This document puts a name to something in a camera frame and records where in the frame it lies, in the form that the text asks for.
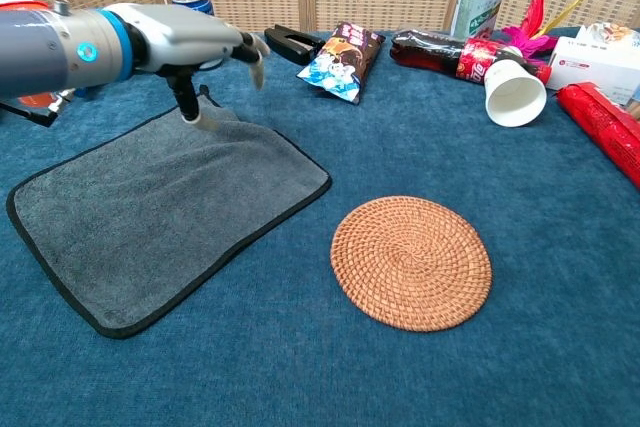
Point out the white snack packet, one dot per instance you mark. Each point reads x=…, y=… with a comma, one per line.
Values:
x=612, y=33

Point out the black stapler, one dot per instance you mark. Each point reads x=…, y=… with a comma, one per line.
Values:
x=287, y=44

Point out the red biscuit packet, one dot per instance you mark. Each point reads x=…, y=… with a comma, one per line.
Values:
x=605, y=122

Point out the cola bottle with red label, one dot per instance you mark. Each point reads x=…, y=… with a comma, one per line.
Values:
x=425, y=49

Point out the pink red feather shuttlecock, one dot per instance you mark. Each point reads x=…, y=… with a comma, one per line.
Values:
x=522, y=37

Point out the white paper cup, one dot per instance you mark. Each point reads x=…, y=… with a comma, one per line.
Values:
x=515, y=94

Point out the orange instant noodle tub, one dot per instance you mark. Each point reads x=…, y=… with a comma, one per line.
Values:
x=35, y=99

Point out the green and white lidded cup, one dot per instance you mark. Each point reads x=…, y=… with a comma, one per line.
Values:
x=477, y=7

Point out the grey blue cleaning cloth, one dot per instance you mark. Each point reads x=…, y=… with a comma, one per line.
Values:
x=150, y=222

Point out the white carton box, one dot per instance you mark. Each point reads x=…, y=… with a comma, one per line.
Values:
x=595, y=67

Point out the dark chocolate snack bag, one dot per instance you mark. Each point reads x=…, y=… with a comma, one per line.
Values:
x=340, y=64

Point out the round woven rattan coaster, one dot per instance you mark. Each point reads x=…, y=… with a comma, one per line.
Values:
x=410, y=264

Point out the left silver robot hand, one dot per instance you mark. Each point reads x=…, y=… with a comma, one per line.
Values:
x=175, y=37

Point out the blue table cloth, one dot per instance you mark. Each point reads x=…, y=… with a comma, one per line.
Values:
x=300, y=377

